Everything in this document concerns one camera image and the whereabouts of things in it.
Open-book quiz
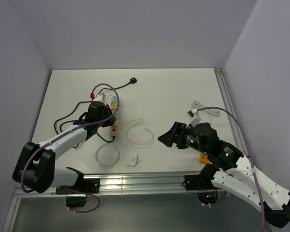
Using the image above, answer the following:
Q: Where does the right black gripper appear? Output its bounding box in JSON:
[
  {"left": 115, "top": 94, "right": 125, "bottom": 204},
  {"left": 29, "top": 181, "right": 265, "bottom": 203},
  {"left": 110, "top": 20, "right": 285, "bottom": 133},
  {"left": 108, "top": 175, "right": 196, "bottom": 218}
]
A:
[{"left": 157, "top": 121, "right": 209, "bottom": 154}]

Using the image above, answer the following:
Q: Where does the light teal charger with cable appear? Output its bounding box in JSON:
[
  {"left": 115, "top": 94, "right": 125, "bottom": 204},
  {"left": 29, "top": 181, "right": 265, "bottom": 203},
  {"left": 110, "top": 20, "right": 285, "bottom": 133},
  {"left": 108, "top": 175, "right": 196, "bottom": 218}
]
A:
[{"left": 112, "top": 109, "right": 119, "bottom": 119}]

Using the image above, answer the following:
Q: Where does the yellow two-tone charger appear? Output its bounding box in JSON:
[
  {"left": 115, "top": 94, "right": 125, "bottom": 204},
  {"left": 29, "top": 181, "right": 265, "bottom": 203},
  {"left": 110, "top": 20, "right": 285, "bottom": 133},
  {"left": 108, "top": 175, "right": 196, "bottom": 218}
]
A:
[{"left": 112, "top": 102, "right": 118, "bottom": 109}]

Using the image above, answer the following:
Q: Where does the orange-yellow charger with cable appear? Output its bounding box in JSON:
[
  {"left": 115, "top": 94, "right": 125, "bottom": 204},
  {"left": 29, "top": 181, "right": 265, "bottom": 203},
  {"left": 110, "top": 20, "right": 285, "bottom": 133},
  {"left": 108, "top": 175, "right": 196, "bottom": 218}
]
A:
[{"left": 112, "top": 120, "right": 118, "bottom": 128}]

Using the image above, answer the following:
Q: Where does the beige red power strip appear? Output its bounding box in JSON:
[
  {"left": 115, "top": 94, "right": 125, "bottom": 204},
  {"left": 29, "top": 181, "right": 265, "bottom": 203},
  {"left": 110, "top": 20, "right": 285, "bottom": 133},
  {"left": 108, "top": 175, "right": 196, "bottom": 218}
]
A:
[{"left": 106, "top": 95, "right": 121, "bottom": 141}]

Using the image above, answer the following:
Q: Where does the white charger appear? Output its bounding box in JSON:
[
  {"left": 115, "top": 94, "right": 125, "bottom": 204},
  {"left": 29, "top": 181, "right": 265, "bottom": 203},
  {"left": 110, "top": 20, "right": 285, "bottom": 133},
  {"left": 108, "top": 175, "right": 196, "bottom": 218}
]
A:
[{"left": 125, "top": 153, "right": 140, "bottom": 167}]

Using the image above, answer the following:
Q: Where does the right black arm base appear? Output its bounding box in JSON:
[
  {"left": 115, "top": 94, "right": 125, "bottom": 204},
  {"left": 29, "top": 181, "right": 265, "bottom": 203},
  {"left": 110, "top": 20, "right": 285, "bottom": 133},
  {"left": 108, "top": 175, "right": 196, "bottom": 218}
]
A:
[{"left": 181, "top": 164, "right": 219, "bottom": 205}]

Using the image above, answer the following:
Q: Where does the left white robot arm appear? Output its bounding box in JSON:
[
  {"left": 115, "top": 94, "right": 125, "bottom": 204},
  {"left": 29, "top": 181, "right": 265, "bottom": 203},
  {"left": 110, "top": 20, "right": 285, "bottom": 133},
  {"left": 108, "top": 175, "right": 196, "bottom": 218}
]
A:
[{"left": 12, "top": 101, "right": 119, "bottom": 193}]

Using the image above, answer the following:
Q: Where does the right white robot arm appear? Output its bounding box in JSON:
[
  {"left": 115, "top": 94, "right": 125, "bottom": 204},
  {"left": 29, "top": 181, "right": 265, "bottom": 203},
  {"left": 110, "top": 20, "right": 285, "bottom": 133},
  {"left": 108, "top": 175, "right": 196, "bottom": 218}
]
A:
[{"left": 158, "top": 122, "right": 290, "bottom": 228}]

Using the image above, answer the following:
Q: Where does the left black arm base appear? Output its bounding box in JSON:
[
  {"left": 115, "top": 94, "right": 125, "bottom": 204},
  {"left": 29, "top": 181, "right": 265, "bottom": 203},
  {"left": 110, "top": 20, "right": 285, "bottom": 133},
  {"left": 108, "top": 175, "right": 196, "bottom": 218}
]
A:
[{"left": 55, "top": 178, "right": 101, "bottom": 213}]

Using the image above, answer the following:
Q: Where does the orange power strip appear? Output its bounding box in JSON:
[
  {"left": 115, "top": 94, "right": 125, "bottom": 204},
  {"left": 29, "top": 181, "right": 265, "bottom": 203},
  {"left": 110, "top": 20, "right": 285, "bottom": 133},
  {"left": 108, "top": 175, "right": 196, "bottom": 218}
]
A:
[{"left": 199, "top": 154, "right": 210, "bottom": 164}]

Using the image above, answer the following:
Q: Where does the yellow charging cable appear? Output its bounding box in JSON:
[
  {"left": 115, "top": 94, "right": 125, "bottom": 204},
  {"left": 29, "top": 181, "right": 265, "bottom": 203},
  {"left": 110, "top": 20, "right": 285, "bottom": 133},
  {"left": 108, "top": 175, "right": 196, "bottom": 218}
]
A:
[{"left": 123, "top": 118, "right": 154, "bottom": 145}]

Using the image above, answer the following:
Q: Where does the white power cord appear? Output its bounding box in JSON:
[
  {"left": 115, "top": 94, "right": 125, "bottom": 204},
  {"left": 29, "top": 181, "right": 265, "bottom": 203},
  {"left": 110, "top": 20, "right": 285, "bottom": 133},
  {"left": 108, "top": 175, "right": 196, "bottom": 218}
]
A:
[{"left": 191, "top": 100, "right": 221, "bottom": 121}]

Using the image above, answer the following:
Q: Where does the black power cord with plug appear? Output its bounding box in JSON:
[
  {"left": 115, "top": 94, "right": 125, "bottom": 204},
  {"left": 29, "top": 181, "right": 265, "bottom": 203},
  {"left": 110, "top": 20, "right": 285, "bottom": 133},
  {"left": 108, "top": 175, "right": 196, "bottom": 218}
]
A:
[{"left": 54, "top": 77, "right": 139, "bottom": 148}]

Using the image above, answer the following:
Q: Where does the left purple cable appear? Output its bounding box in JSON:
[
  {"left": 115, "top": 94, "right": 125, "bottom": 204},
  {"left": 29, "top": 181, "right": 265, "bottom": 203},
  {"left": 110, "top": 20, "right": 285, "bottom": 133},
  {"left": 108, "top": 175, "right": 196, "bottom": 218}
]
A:
[{"left": 21, "top": 83, "right": 120, "bottom": 213}]

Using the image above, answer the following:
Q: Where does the purple cable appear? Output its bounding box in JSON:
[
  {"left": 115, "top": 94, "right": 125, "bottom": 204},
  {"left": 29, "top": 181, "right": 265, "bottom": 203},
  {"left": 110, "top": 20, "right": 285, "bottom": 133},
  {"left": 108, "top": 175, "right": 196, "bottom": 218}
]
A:
[
  {"left": 21, "top": 83, "right": 120, "bottom": 213},
  {"left": 195, "top": 106, "right": 266, "bottom": 232}
]

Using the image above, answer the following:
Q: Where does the aluminium front rail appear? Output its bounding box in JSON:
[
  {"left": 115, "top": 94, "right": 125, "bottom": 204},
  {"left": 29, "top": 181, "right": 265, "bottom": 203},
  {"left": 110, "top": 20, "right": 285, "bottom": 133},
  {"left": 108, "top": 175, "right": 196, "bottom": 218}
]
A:
[{"left": 13, "top": 172, "right": 265, "bottom": 199}]

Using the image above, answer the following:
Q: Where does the aluminium rail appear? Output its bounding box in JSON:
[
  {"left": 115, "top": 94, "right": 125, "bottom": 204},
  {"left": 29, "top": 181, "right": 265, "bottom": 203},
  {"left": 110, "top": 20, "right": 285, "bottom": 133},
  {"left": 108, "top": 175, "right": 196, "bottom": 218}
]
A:
[
  {"left": 214, "top": 68, "right": 247, "bottom": 155},
  {"left": 13, "top": 172, "right": 265, "bottom": 199}
]

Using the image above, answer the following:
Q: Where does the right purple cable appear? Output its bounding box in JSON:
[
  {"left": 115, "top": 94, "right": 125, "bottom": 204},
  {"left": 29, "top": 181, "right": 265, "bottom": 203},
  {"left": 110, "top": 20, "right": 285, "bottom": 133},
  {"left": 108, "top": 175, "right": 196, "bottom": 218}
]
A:
[{"left": 195, "top": 106, "right": 266, "bottom": 232}]

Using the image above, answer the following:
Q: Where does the aluminium right side rail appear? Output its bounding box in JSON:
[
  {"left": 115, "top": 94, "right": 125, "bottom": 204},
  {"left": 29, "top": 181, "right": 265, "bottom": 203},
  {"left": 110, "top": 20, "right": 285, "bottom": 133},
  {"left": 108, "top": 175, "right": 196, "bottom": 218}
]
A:
[{"left": 214, "top": 68, "right": 247, "bottom": 155}]

